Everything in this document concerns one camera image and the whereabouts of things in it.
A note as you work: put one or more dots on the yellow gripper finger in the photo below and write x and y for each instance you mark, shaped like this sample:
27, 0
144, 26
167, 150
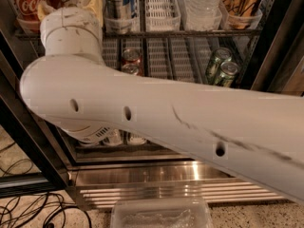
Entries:
93, 6
44, 9

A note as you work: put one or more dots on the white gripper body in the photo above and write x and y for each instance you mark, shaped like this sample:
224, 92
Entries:
70, 18

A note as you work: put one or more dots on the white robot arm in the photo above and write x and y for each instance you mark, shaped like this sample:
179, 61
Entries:
254, 136

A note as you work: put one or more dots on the blue silver can top shelf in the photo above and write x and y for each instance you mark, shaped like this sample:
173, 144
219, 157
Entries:
121, 9

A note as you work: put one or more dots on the rear Coca-Cola can middle shelf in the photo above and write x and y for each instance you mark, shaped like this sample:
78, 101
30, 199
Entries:
131, 56

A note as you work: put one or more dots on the coca-cola can shelf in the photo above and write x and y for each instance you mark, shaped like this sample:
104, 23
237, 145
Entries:
132, 69
131, 56

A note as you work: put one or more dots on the empty white tray top shelf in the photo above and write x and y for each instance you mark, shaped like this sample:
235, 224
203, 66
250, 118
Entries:
162, 15

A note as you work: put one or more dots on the front Coca-Cola can middle shelf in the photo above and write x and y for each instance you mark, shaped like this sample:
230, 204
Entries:
132, 69

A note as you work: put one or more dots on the left open fridge door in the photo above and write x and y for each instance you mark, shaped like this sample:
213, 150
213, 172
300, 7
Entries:
30, 134

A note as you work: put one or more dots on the rear green can middle shelf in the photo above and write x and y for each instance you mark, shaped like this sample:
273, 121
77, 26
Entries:
219, 55

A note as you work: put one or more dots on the green can shelf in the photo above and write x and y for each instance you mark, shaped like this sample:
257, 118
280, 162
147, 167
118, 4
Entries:
219, 55
226, 74

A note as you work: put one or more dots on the gold patterned can top shelf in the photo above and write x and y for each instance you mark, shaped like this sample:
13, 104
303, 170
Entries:
240, 14

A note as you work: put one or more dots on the front green can middle shelf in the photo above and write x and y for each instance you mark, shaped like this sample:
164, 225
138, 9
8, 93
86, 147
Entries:
226, 74

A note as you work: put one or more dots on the stainless steel fridge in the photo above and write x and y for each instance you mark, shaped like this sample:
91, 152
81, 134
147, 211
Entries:
138, 169

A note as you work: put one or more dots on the right glass fridge door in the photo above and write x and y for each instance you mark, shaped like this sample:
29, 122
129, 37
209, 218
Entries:
281, 49

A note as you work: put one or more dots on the brown drink bottle white cap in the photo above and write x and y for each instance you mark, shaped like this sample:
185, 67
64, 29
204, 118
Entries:
114, 138

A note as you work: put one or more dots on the clear plastic bin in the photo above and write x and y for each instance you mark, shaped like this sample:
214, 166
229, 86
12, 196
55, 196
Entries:
161, 213

